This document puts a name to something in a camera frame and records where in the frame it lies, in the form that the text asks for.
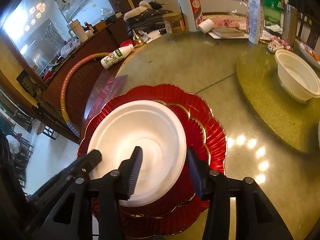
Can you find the green plastic bottle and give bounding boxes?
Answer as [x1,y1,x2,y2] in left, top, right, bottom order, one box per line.
[264,0,283,26]

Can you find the cream tumbler mug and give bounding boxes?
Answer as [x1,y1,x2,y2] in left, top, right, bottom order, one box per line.
[67,20,88,43]

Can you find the white red liquor bottle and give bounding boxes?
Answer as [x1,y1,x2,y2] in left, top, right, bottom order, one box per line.
[177,0,203,32]

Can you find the pink cloth on tray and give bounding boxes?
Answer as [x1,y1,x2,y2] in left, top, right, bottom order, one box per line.
[212,18,240,28]

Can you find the red plate with sticker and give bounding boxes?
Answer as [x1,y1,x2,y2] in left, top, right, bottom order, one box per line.
[92,102,212,218]

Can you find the steel thermos flask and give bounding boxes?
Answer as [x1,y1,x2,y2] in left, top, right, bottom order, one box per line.
[282,4,298,47]

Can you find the small white foam bowl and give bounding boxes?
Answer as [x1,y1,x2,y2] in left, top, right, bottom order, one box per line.
[88,100,187,207]

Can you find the tall white blue tube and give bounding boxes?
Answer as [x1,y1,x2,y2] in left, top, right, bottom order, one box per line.
[248,0,261,44]

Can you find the pink wrapped candies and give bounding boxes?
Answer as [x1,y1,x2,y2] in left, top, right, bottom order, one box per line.
[267,35,293,54]

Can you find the red scalloped plate left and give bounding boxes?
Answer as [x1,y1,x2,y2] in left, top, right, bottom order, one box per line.
[78,84,227,239]

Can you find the blue white food plate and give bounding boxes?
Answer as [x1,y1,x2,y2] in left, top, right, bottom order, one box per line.
[298,41,320,69]

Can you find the green round turntable mat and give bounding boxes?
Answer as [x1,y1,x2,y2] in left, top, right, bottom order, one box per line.
[236,50,319,153]

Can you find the white tray with books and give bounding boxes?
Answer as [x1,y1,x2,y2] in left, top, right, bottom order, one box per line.
[208,28,248,39]

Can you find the cream plastic bowl with tab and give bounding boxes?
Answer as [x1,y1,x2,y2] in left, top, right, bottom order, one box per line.
[274,49,319,102]

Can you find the brown glass jar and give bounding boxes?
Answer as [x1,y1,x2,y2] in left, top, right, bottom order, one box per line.
[163,12,185,35]

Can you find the small white green bottle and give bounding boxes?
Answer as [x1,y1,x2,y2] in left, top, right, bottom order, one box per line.
[101,44,135,69]

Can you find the black quilted fur bag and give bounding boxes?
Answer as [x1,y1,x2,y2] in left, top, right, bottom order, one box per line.
[123,1,172,38]

